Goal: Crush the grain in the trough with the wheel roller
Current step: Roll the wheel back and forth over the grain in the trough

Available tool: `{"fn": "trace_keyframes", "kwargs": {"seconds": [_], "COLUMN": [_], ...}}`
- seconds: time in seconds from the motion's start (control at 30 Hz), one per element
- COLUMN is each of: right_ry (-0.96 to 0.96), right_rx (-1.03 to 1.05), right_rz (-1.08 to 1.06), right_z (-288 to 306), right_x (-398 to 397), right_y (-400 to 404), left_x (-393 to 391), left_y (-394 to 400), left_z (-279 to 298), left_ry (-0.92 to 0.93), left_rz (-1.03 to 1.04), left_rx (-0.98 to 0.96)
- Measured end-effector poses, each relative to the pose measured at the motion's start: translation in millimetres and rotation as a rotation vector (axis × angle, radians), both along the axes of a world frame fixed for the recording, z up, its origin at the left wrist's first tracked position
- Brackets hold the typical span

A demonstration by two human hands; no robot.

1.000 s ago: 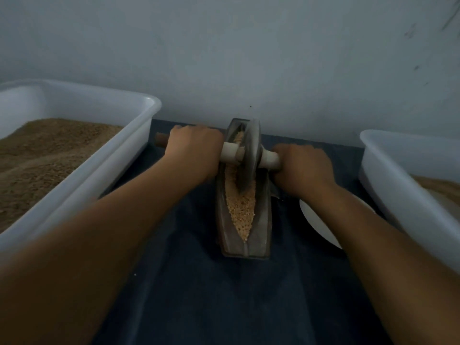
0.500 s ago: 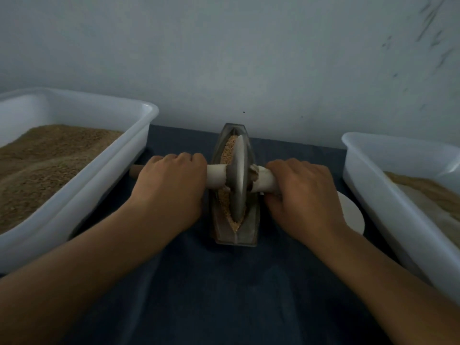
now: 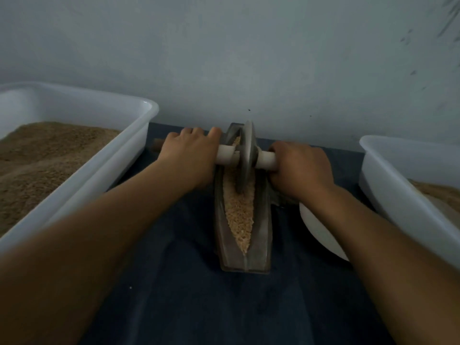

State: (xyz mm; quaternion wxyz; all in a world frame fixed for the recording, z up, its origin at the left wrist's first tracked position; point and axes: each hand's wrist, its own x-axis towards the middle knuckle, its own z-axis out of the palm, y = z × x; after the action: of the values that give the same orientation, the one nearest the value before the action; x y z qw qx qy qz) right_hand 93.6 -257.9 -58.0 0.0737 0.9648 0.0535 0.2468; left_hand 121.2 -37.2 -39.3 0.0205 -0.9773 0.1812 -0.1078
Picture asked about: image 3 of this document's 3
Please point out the white round plate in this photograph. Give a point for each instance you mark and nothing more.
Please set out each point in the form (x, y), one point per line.
(320, 233)

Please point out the large brown grain heap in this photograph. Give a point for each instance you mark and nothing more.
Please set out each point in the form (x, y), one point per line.
(39, 169)
(440, 192)

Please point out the white plastic tub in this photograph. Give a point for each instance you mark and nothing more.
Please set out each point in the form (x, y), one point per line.
(402, 204)
(111, 169)

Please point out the person's right forearm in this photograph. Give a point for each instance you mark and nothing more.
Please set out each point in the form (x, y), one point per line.
(392, 273)

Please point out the person's left forearm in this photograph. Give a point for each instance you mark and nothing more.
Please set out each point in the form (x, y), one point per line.
(75, 273)

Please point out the boat-shaped metal grinding trough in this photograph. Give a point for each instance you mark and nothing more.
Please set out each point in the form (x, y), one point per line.
(253, 258)

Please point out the person's right hand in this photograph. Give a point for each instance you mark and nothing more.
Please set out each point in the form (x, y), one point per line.
(300, 169)

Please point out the dark blue table cloth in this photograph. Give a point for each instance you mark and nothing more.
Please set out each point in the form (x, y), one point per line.
(187, 298)

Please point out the person's left hand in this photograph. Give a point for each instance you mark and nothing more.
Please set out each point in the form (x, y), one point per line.
(188, 153)

